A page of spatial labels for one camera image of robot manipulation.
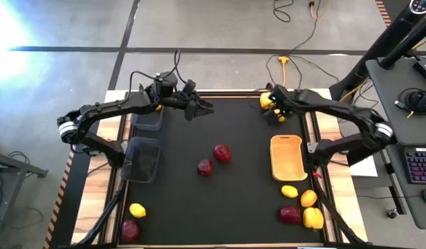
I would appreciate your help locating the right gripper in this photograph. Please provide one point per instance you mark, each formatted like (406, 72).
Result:
(285, 98)

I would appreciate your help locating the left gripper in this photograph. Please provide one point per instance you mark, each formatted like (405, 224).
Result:
(187, 102)

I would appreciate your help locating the yellow bell pepper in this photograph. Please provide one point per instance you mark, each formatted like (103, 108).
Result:
(266, 100)
(313, 218)

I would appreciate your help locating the dark red apple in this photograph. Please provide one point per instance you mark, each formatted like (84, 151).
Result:
(222, 153)

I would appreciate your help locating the round dark red fruit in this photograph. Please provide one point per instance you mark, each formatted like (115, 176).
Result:
(204, 167)

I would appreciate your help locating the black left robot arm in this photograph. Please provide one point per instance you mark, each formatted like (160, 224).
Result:
(106, 108)

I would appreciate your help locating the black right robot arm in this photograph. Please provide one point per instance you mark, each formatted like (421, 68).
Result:
(337, 109)

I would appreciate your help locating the yellow lemon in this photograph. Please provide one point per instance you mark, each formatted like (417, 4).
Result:
(159, 108)
(289, 191)
(137, 210)

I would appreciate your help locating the yellow plastic basket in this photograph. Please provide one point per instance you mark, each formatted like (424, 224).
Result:
(287, 162)

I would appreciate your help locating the translucent grey plastic bin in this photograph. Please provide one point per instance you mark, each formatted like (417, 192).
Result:
(142, 160)
(147, 121)

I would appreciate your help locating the small red clip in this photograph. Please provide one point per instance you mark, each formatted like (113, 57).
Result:
(315, 175)

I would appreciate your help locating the orange-yellow round fruit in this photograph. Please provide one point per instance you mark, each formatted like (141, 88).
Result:
(308, 198)

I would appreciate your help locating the black table mat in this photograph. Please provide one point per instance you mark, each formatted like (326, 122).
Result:
(233, 207)

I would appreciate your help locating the white paper sheet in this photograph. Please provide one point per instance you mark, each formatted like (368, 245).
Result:
(365, 169)

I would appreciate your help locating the black tower fan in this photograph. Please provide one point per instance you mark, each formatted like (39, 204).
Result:
(372, 58)

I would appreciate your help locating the grey desk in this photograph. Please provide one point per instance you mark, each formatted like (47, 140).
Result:
(389, 114)

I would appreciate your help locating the black monitor pole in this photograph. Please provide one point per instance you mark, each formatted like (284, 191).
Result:
(406, 46)

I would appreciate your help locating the black caster wheel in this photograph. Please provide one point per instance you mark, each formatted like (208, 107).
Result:
(393, 213)

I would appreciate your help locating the backlit purple keyboard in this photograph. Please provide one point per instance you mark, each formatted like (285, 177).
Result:
(420, 166)

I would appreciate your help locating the grey side table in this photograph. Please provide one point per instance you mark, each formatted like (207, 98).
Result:
(19, 165)

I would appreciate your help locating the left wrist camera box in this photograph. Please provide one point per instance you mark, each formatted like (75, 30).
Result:
(189, 87)

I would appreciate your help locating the grey metal bracket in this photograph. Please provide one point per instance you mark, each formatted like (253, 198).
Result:
(312, 147)

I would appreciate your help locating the black diagonal frame strut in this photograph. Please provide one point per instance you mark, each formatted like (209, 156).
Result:
(337, 218)
(102, 218)

